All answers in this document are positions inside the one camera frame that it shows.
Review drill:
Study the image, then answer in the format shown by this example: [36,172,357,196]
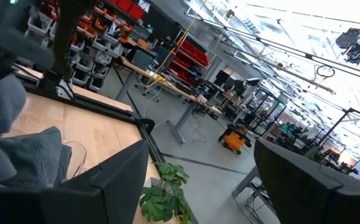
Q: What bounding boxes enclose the long wooden workbench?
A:
[113,55,223,146]

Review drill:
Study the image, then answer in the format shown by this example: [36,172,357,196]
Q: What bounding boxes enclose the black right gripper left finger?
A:
[0,139,150,224]

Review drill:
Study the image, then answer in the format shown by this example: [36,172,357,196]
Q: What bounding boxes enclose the clear plastic bin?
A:
[62,140,88,182]

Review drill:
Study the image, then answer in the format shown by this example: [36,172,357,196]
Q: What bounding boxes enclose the grey metal desk leg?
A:
[231,166,277,215]

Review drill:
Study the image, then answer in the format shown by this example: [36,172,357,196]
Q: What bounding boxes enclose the black monitor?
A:
[213,70,231,88]

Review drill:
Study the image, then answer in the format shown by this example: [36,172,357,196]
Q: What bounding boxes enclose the orange shop vacuum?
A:
[218,123,252,156]

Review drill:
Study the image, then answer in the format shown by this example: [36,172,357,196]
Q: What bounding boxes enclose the black aluminium table frame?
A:
[13,63,168,166]

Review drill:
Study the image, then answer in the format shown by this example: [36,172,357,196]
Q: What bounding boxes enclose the shelf with red bins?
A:
[166,39,211,82]

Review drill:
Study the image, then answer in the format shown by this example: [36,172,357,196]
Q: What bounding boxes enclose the storage shelf with bins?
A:
[27,0,148,93]

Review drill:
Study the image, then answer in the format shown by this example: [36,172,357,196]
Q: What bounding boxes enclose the yellow cable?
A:
[144,0,208,90]

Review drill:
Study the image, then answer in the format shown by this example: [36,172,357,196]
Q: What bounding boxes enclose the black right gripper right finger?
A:
[253,138,360,224]

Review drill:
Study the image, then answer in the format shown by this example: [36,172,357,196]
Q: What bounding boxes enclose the green potted plant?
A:
[138,161,193,224]

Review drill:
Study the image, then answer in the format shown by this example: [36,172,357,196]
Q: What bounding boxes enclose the black ceiling cord reel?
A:
[335,27,360,66]

